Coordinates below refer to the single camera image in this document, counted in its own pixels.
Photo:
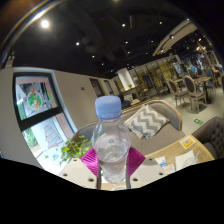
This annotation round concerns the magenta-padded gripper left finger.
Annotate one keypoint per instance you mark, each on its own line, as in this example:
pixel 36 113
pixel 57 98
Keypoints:
pixel 76 171

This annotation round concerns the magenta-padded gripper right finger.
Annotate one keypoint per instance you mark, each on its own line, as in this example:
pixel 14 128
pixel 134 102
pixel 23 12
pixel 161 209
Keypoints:
pixel 150 171

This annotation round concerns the clear blue-capped water bottle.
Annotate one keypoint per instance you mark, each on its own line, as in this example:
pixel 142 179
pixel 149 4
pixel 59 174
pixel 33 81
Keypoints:
pixel 111 150

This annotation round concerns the green potted plant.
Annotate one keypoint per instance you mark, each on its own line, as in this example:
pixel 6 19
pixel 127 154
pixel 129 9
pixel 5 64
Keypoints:
pixel 75 150

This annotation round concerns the white paper napkin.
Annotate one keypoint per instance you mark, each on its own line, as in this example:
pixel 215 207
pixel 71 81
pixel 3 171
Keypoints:
pixel 181 160

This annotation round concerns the yellow code sign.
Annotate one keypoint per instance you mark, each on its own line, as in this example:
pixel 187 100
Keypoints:
pixel 187 142

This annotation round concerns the grey white chevron pillow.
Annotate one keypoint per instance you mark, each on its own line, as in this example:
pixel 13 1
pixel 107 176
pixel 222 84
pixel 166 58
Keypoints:
pixel 148 121

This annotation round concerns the grey curved sofa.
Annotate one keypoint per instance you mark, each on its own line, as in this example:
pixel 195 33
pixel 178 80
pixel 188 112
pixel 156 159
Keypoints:
pixel 173 120

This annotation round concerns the grey tufted armchair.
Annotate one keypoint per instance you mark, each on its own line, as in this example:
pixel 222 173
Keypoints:
pixel 211 135

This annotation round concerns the person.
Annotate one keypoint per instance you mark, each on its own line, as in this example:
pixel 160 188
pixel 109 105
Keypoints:
pixel 123 101

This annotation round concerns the group of dining chairs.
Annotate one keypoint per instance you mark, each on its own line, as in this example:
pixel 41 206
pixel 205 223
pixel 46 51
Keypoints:
pixel 191 88

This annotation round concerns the dark partition shelf unit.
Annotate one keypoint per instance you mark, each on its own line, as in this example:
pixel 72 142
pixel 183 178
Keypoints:
pixel 153 78

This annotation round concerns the white round pillar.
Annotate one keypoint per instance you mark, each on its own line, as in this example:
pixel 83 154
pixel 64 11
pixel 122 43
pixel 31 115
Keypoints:
pixel 126 79

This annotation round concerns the group of ceiling lights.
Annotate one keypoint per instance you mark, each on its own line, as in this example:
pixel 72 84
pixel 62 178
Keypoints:
pixel 44 23

